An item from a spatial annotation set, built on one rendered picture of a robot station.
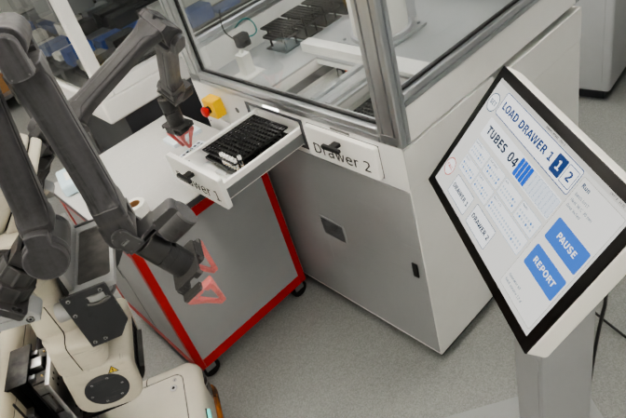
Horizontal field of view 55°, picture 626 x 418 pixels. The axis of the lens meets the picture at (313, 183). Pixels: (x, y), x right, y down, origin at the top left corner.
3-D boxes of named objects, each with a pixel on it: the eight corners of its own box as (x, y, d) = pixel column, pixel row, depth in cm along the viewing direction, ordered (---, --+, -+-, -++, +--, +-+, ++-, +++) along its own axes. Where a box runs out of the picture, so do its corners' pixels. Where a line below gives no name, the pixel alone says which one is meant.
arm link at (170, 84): (139, 20, 154) (172, 47, 153) (155, 6, 155) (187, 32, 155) (153, 88, 194) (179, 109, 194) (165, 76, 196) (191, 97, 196)
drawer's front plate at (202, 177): (229, 209, 174) (216, 181, 168) (177, 181, 194) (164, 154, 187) (234, 207, 175) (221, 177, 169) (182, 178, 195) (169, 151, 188)
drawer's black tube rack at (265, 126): (240, 181, 181) (234, 164, 178) (209, 165, 193) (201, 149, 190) (292, 142, 192) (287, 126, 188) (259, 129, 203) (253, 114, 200)
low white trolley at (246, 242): (209, 390, 226) (123, 248, 182) (131, 316, 268) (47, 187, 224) (314, 292, 253) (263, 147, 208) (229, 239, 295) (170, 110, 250)
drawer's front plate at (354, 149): (380, 182, 167) (373, 150, 161) (310, 154, 187) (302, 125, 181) (384, 178, 168) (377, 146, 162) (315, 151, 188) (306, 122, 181)
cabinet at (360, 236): (445, 369, 209) (413, 195, 162) (263, 257, 278) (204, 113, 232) (579, 211, 252) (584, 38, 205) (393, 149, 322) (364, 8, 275)
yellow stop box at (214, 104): (216, 120, 216) (210, 103, 211) (205, 116, 220) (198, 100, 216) (227, 114, 218) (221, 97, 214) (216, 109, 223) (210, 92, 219)
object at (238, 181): (229, 201, 175) (222, 184, 172) (183, 176, 193) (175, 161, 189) (322, 130, 193) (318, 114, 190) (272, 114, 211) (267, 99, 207)
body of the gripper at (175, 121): (176, 119, 209) (168, 101, 205) (195, 125, 203) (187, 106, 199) (162, 129, 205) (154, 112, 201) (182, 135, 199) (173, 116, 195)
